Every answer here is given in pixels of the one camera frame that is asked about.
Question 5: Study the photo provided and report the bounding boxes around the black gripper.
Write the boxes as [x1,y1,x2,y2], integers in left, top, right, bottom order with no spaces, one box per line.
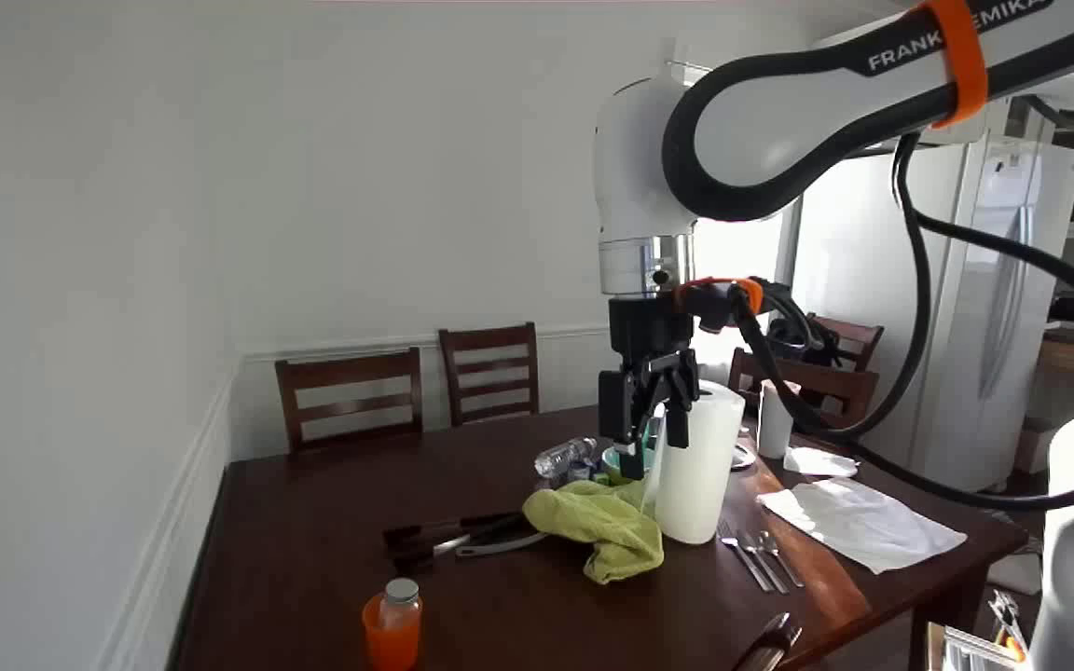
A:
[597,293,697,445]

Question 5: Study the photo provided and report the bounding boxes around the white paper towel roll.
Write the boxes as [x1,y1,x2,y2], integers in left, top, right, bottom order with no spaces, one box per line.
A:
[647,380,746,545]

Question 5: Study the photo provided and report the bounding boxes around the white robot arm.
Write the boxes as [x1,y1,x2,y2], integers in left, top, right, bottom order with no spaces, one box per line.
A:
[597,0,1074,445]

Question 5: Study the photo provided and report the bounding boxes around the teal bowl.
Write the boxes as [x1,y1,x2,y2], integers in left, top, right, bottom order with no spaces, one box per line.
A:
[604,443,656,479]

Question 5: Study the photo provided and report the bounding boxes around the white cylinder container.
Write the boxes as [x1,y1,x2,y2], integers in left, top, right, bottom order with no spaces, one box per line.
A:
[757,380,794,458]

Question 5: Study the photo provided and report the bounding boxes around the yellow-green cloth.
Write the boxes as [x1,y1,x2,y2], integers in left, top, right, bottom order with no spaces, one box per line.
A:
[522,479,665,583]

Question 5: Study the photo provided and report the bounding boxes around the right dark wooden chair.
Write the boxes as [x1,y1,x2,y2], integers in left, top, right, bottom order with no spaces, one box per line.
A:
[439,322,542,426]

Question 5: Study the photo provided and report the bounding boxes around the dark wooden chair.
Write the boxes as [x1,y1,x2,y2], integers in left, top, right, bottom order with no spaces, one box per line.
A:
[275,347,420,449]
[439,322,542,426]

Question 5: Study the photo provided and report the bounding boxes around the white folded napkin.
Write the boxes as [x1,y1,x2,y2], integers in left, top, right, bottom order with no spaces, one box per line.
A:
[784,445,863,477]

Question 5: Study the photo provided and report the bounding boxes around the silver fork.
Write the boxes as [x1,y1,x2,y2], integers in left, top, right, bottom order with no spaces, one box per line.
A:
[721,531,771,592]

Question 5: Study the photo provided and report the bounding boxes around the silver spoon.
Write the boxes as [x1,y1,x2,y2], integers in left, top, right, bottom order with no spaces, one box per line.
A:
[742,531,787,592]

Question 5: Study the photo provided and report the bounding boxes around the silver knife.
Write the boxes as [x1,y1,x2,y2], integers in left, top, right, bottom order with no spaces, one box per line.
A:
[762,527,806,588]

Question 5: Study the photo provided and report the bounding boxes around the far side wooden chair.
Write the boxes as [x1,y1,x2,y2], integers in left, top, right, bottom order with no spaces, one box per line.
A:
[770,337,878,434]

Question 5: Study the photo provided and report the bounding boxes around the left dark wooden chair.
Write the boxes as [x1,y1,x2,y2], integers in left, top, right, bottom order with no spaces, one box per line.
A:
[275,347,420,449]

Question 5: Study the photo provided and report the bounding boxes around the white paper sheet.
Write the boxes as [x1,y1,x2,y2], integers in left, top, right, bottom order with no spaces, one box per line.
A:
[762,479,963,572]

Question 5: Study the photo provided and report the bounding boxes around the near wooden chair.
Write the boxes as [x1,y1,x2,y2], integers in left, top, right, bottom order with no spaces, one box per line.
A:
[731,609,802,671]

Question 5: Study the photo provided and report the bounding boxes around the black tongs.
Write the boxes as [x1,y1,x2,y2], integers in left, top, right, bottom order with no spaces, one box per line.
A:
[385,511,542,572]

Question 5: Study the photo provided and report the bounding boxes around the white refrigerator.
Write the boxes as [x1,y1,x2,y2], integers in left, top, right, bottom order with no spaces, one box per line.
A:
[792,139,1074,491]

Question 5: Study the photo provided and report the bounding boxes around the orange juice bottle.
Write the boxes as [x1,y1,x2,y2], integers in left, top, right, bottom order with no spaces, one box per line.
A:
[362,578,420,671]

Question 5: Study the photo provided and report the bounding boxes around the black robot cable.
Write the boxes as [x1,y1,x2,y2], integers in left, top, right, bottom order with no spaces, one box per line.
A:
[683,131,1074,514]

